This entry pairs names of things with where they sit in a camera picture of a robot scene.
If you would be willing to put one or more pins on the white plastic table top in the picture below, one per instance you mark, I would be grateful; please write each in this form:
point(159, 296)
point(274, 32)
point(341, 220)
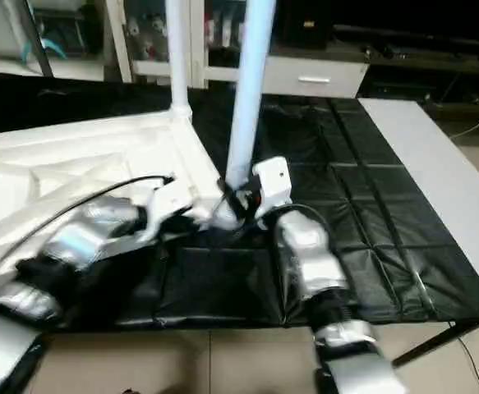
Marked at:
point(58, 172)

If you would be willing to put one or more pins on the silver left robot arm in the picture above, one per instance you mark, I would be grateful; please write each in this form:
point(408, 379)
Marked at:
point(66, 254)

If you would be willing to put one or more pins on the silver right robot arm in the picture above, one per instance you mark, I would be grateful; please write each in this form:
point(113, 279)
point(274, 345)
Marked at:
point(321, 271)

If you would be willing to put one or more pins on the black plastic mat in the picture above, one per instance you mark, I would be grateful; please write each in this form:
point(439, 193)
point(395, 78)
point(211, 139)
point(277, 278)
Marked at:
point(362, 197)

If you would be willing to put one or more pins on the white drawer unit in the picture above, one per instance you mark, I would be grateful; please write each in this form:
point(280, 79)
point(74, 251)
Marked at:
point(317, 78)

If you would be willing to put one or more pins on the white glass door cabinet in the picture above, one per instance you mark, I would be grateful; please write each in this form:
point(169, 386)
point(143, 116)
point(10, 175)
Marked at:
point(206, 45)

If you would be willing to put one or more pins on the teal floor stand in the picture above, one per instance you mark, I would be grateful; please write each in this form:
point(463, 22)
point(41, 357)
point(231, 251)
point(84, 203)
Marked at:
point(46, 48)

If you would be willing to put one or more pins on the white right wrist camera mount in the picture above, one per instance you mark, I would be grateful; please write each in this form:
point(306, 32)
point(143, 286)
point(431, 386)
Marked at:
point(272, 185)

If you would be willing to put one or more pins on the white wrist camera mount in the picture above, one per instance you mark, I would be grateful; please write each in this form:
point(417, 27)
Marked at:
point(272, 185)
point(169, 201)

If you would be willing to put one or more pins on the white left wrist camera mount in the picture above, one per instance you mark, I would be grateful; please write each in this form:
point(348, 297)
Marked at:
point(169, 201)

